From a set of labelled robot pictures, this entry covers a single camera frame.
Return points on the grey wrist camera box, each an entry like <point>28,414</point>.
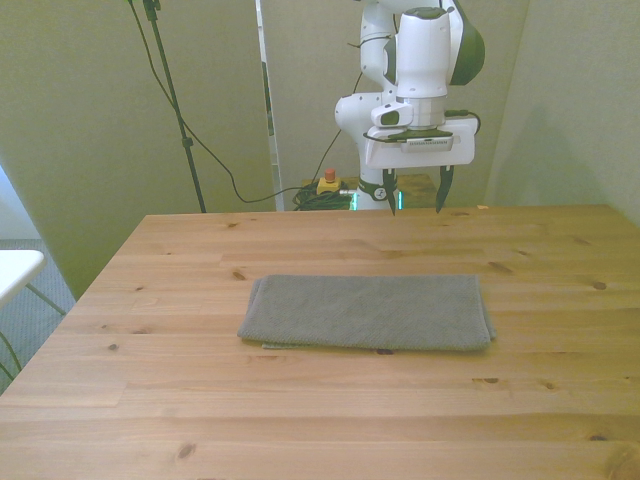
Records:
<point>427,143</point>

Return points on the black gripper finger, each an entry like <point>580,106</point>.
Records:
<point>445,187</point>
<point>391,192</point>

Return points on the white folding table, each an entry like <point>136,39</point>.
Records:
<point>17,270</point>

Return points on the grey towel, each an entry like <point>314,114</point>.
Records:
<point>367,312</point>

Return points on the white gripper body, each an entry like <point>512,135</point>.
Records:
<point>462,145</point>

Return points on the black tripod stand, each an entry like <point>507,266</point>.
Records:
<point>172,95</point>

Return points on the white upright panel strip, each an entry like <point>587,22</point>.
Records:
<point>267,100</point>

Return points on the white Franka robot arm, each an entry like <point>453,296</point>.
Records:
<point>422,55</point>

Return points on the red emergency stop button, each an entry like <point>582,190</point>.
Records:
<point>329,184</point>

